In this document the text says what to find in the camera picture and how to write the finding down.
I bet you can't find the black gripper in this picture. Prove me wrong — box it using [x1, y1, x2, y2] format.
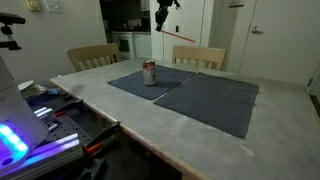
[155, 0, 181, 31]

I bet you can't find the orange red straw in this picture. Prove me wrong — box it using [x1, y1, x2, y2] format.
[160, 30, 196, 43]

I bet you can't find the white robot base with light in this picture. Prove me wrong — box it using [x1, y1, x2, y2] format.
[0, 57, 48, 174]

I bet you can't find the red and silver soda can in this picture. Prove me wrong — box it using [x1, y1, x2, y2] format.
[142, 60, 156, 86]

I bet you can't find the dark blue mat, can side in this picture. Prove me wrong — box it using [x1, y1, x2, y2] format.
[109, 65, 194, 100]

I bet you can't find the white oven appliance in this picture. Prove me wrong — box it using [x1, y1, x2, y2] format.
[112, 31, 134, 60]

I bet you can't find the wooden chair near door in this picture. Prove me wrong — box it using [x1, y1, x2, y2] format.
[172, 46, 226, 70]

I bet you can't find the wooden chair at corner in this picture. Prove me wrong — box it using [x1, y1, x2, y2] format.
[67, 43, 121, 72]

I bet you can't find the dark blue mat, far side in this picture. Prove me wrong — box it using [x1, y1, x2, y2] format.
[155, 73, 259, 138]

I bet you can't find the black orange clamp upper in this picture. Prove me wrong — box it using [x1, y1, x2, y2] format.
[53, 99, 83, 117]

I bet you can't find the black orange clamp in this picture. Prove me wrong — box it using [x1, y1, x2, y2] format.
[53, 99, 83, 117]
[82, 122, 121, 156]

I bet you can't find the white light switch plate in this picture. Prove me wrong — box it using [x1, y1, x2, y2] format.
[45, 0, 62, 13]

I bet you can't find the white door with handle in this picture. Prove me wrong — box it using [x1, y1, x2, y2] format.
[240, 0, 320, 85]

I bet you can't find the yellow wall thermostat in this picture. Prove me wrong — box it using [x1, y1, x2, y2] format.
[26, 0, 40, 11]

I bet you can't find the camera on tripod mount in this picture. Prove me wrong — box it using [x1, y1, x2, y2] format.
[0, 13, 26, 50]

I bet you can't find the aluminium rail with purple light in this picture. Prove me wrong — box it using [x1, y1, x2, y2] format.
[0, 133, 83, 180]

